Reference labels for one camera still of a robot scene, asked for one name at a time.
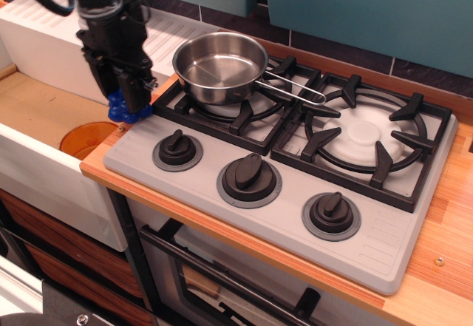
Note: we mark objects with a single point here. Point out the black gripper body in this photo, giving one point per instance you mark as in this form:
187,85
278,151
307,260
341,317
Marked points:
119,38

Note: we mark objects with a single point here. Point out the oven door with handle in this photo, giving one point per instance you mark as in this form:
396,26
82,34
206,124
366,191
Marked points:
212,283

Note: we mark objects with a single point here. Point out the black burner grate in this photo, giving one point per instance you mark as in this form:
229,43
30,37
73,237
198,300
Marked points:
377,143
254,124

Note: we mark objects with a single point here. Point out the black middle stove knob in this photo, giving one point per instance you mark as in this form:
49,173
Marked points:
249,182

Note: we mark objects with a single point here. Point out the black left burner grate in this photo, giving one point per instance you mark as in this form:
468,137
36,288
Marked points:
254,124

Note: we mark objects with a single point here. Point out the white sink unit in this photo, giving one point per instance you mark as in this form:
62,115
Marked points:
47,90

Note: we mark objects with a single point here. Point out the black right burner grate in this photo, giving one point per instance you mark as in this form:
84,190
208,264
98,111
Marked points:
377,143

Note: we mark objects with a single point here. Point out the black right stove knob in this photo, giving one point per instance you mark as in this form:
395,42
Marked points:
331,217

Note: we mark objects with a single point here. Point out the grey toy stove top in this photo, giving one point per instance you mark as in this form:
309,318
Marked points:
376,256

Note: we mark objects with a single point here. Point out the teal cabinet right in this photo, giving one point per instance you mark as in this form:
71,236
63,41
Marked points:
433,33

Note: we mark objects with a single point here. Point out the wooden drawer fronts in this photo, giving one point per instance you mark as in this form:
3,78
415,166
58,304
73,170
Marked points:
74,262

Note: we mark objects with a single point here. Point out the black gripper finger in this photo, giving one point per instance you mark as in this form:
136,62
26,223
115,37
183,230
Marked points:
135,94
102,71

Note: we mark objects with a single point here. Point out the blue toy blueberry cluster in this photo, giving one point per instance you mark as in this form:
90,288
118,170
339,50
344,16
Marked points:
119,111

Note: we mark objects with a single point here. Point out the black stove knob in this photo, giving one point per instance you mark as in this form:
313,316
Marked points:
331,217
249,182
177,152

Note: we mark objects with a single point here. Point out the stainless steel pan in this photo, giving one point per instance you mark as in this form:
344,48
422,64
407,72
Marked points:
224,68

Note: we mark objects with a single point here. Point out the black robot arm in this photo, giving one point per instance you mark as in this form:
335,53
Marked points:
99,8

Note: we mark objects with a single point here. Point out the black left stove knob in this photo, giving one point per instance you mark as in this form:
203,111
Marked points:
177,152

